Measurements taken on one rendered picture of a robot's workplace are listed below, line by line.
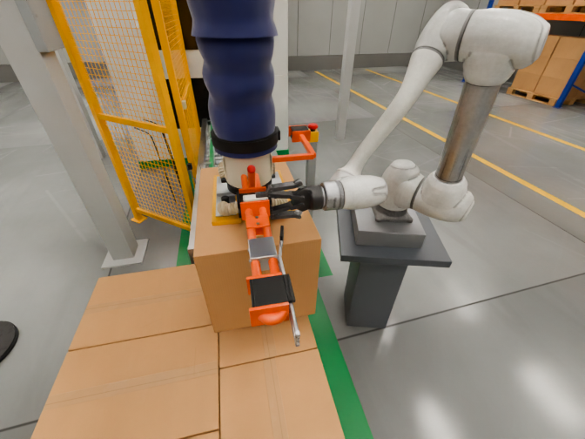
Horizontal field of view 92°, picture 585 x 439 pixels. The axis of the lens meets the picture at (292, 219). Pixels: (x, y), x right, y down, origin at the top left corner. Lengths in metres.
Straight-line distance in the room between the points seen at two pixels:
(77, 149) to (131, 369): 1.40
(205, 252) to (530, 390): 1.90
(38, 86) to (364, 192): 1.83
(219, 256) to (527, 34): 1.02
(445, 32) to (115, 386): 1.61
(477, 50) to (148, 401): 1.54
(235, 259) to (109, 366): 0.73
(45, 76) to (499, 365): 3.00
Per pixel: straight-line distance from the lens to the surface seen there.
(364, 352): 1.93
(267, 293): 0.56
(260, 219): 0.75
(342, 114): 4.55
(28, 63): 2.14
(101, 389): 1.39
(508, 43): 1.05
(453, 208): 1.32
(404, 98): 1.00
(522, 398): 2.17
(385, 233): 1.37
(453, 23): 1.09
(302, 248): 0.92
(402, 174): 1.34
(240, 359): 1.27
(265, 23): 0.89
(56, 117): 2.19
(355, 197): 0.86
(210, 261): 0.90
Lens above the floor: 1.66
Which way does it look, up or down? 37 degrees down
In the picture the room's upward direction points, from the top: 1 degrees clockwise
